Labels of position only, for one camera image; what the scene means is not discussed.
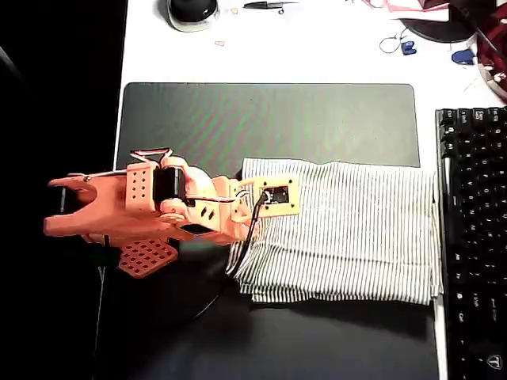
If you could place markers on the striped grey cloth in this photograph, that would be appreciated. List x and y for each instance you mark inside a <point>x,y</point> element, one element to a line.
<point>348,233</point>

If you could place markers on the orange printed robot arm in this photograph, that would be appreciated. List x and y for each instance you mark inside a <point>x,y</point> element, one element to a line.
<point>130,202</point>

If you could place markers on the dark grey desk mat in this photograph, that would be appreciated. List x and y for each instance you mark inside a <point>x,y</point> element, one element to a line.
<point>317,118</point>

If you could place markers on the black computer mouse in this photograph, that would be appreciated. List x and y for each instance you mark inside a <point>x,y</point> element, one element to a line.
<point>193,14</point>

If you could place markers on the black thread snips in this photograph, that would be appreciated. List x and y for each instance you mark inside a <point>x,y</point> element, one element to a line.
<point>265,4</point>

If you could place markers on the small blue plastic clip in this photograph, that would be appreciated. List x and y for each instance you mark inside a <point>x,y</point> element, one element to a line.
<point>408,47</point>

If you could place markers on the black keyboard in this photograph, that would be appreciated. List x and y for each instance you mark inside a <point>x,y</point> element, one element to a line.
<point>475,245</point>

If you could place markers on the red paper sheet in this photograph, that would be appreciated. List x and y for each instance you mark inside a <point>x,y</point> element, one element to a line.
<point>412,8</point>

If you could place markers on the black round disc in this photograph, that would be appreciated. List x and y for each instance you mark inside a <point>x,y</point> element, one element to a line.
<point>439,29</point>

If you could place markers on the red patterned fabric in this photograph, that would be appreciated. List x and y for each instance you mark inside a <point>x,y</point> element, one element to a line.
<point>493,47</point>

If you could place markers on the orange framed wrist camera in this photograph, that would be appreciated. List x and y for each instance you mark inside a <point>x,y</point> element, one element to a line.
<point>277,196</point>

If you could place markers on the orange perforated base plate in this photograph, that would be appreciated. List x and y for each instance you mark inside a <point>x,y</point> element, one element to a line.
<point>146,259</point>

